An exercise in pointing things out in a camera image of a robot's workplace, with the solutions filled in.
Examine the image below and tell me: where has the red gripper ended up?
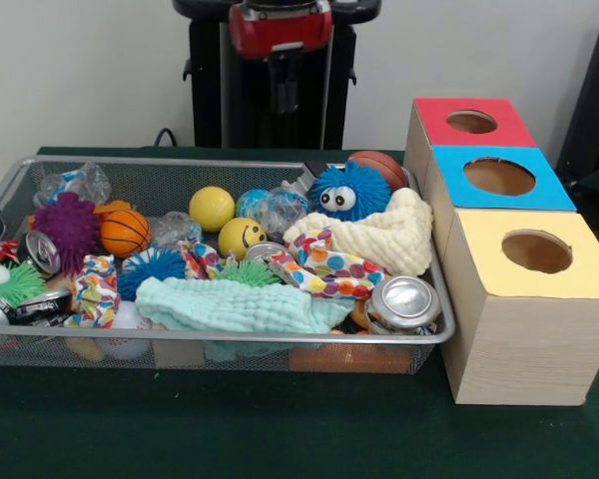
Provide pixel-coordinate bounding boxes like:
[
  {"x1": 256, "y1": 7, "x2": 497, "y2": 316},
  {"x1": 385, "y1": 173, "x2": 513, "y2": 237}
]
[{"x1": 228, "y1": 0, "x2": 335, "y2": 116}]

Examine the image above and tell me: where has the cream knit cloth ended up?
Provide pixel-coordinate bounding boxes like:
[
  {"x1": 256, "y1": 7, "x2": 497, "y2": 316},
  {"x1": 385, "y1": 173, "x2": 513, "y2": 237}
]
[{"x1": 283, "y1": 188, "x2": 434, "y2": 278}]

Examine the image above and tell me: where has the polka dot cloth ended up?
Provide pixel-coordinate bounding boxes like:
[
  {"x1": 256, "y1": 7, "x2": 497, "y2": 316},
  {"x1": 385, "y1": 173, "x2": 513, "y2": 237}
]
[{"x1": 267, "y1": 227, "x2": 386, "y2": 299}]

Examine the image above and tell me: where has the shallow silver mesh bin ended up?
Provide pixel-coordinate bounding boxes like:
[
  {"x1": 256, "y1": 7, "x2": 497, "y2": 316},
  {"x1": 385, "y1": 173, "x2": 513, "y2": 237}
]
[{"x1": 0, "y1": 155, "x2": 456, "y2": 374}]

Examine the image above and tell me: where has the wooden box with three holes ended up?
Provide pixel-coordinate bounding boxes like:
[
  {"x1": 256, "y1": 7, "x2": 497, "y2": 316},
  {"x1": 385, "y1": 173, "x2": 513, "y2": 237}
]
[{"x1": 403, "y1": 97, "x2": 599, "y2": 406}]

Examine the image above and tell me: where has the yellow smiley ball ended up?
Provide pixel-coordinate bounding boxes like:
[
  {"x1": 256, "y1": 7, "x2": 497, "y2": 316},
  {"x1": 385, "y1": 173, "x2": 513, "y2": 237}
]
[{"x1": 218, "y1": 217, "x2": 269, "y2": 260}]

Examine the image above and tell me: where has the orange toy basketball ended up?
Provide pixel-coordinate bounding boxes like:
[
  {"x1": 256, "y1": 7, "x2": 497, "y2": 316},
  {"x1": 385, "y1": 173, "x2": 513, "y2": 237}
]
[{"x1": 100, "y1": 208, "x2": 152, "y2": 259}]

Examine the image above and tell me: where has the mint green cloth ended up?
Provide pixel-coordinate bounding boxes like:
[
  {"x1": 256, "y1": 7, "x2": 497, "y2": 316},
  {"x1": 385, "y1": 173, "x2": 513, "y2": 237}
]
[{"x1": 134, "y1": 276, "x2": 354, "y2": 334}]

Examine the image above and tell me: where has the silver drink can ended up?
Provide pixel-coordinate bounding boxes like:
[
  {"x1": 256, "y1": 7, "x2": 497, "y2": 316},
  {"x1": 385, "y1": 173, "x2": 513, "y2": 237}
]
[{"x1": 366, "y1": 275, "x2": 441, "y2": 335}]

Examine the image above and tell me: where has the purple spiky ball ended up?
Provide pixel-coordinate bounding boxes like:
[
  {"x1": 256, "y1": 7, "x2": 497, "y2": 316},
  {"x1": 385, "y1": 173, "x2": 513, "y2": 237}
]
[{"x1": 33, "y1": 192, "x2": 102, "y2": 274}]

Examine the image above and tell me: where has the black upright board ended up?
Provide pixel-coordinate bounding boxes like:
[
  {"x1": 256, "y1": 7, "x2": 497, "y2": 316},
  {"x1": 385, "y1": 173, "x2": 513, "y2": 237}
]
[{"x1": 554, "y1": 8, "x2": 599, "y2": 174}]

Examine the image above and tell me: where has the green fuzzy toy with eyes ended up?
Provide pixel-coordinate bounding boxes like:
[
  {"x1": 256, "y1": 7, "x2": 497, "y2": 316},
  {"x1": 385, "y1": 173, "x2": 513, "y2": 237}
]
[{"x1": 0, "y1": 261, "x2": 49, "y2": 308}]

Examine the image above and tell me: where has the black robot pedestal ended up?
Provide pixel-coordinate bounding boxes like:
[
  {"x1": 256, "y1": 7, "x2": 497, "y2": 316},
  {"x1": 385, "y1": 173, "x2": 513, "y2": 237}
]
[{"x1": 172, "y1": 0, "x2": 383, "y2": 150}]

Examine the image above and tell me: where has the black cable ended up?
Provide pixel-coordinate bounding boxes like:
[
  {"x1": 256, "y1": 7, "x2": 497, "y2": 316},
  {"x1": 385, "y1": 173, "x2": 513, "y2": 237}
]
[{"x1": 153, "y1": 128, "x2": 182, "y2": 148}]

